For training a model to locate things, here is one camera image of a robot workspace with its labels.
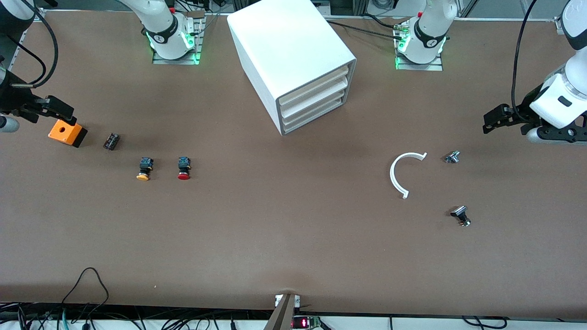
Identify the yellow push button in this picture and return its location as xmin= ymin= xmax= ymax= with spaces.
xmin=136 ymin=157 xmax=154 ymax=181

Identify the orange box with hole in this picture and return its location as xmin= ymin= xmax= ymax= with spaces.
xmin=48 ymin=119 xmax=88 ymax=148

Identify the red LED display board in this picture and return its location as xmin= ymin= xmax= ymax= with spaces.
xmin=292 ymin=315 xmax=322 ymax=330

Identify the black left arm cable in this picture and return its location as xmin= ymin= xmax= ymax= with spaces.
xmin=511 ymin=0 xmax=538 ymax=121

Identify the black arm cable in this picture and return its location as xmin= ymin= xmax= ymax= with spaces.
xmin=10 ymin=7 xmax=60 ymax=88
xmin=511 ymin=0 xmax=538 ymax=121

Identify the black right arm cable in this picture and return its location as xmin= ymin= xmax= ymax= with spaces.
xmin=10 ymin=7 xmax=60 ymax=88

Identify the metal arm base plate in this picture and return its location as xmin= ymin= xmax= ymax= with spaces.
xmin=152 ymin=11 xmax=205 ymax=65
xmin=394 ymin=25 xmax=444 ymax=71

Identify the black knob selector switch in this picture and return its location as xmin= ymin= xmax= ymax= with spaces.
xmin=450 ymin=206 xmax=471 ymax=227

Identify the white curved plastic ring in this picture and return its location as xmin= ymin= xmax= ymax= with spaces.
xmin=390 ymin=152 xmax=428 ymax=200

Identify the thin black looped cable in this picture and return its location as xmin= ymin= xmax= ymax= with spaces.
xmin=61 ymin=267 xmax=110 ymax=312

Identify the black cable on table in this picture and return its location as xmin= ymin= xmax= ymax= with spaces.
xmin=327 ymin=14 xmax=406 ymax=41

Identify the black cable bundle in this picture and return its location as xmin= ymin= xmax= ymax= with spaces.
xmin=0 ymin=302 xmax=257 ymax=330

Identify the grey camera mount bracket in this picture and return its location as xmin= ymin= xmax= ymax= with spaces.
xmin=263 ymin=293 xmax=301 ymax=330

